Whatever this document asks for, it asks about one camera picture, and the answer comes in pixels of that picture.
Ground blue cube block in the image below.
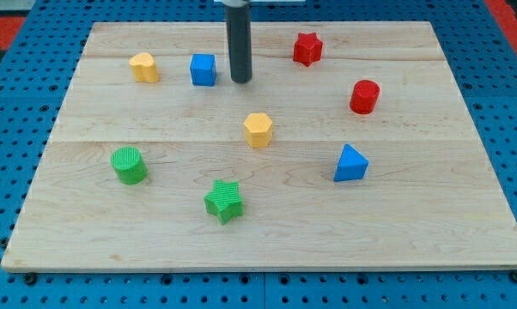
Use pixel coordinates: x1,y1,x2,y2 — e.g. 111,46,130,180
190,53,216,87

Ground yellow hexagon block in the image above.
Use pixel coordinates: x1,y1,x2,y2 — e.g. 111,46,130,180
243,112,273,148

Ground green star block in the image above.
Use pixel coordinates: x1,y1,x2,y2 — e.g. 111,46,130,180
204,179,244,225

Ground light wooden board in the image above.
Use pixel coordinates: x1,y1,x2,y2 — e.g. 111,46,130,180
2,21,517,273

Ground blue triangle block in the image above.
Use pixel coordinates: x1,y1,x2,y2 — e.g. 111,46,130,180
333,144,369,182

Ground red star block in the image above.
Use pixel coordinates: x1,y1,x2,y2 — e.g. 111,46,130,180
293,33,323,67

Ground red cylinder block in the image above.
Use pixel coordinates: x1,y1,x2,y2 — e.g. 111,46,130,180
350,80,380,114

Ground green cylinder block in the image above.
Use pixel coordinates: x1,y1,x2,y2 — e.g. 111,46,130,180
110,146,148,185

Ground yellow heart block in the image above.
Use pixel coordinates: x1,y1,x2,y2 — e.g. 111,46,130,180
129,52,160,83

